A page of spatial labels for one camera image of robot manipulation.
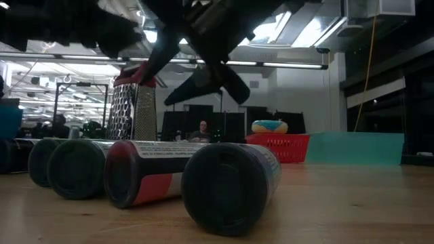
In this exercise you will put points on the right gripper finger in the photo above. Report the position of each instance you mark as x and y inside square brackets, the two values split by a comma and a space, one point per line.
[164, 54]
[210, 81]

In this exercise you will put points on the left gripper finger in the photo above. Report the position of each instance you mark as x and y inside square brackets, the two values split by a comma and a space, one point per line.
[118, 37]

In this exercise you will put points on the blue frosted toy donut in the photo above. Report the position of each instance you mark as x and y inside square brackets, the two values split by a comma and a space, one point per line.
[269, 127]

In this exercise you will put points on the purple food colouring bottle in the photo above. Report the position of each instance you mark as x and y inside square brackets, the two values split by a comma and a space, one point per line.
[225, 189]

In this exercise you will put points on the red food colouring bottle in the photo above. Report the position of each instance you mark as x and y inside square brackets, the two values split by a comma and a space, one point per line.
[146, 176]

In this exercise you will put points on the green food colouring bottle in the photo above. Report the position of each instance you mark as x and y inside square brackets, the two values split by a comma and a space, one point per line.
[42, 162]
[76, 169]

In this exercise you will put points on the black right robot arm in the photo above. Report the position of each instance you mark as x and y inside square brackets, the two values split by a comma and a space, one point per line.
[274, 6]

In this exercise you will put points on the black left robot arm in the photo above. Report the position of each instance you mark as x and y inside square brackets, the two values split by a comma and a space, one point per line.
[20, 20]

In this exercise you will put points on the person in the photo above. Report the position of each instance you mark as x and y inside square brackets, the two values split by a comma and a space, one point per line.
[61, 127]
[201, 133]

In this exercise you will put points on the wide black partition panel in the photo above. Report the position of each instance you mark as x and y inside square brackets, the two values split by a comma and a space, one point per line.
[176, 123]

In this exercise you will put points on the overhead LED light bar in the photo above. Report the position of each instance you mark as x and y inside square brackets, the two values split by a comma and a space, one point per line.
[291, 65]

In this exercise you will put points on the red plastic basket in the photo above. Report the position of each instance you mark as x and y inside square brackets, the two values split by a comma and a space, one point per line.
[281, 147]

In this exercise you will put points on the blue plastic bin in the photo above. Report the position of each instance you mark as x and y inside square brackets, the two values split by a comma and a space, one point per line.
[8, 122]

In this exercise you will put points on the teal plastic bin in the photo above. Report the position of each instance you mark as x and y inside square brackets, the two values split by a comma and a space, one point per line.
[359, 149]

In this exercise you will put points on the black background rig frame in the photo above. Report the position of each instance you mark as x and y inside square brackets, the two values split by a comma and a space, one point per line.
[81, 83]

